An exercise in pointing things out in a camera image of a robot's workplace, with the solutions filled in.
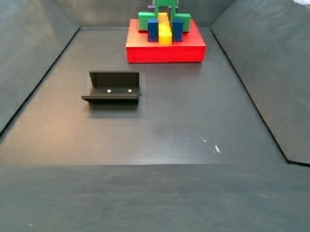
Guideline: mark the green arch block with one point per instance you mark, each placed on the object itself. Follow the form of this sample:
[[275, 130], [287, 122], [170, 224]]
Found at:
[[143, 16]]

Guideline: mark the red board base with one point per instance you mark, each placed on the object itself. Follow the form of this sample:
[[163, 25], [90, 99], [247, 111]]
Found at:
[[187, 51]]

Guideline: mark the yellow long bar block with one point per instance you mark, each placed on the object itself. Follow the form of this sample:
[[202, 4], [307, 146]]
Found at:
[[164, 29]]

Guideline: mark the blue arch block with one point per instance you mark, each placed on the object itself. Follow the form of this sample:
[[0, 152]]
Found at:
[[176, 27]]

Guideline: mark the purple arch block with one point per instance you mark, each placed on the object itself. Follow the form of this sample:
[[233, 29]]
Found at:
[[151, 8]]

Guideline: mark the black angled bracket holder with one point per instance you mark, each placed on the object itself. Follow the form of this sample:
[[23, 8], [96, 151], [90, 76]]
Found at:
[[114, 86]]

